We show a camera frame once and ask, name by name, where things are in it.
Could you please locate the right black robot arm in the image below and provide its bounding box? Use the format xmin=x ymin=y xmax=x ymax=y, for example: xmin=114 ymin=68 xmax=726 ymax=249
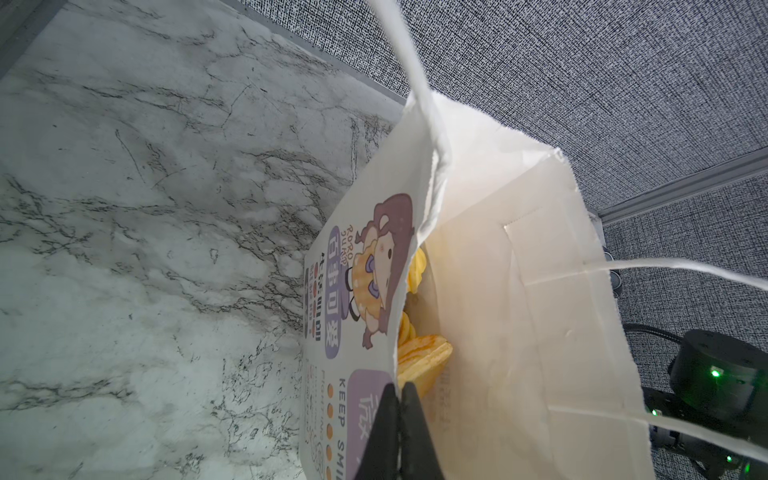
xmin=623 ymin=323 xmax=767 ymax=479

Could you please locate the yellow braided pastry bread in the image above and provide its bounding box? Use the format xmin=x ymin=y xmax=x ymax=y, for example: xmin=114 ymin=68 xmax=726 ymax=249
xmin=407 ymin=248 xmax=427 ymax=294

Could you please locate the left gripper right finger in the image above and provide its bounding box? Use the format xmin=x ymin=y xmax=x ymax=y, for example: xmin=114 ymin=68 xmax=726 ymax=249
xmin=399 ymin=382 xmax=445 ymax=480

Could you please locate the ridged yellow spiral bread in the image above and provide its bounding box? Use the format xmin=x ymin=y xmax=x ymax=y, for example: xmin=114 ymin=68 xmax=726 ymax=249
xmin=397 ymin=312 xmax=453 ymax=399

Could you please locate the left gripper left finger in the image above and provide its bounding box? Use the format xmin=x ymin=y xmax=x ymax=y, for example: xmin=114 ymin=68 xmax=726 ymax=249
xmin=354 ymin=383 xmax=400 ymax=480

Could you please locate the white printed paper bag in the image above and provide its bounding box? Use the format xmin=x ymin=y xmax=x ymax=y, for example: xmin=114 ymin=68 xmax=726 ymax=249
xmin=299 ymin=1 xmax=767 ymax=479

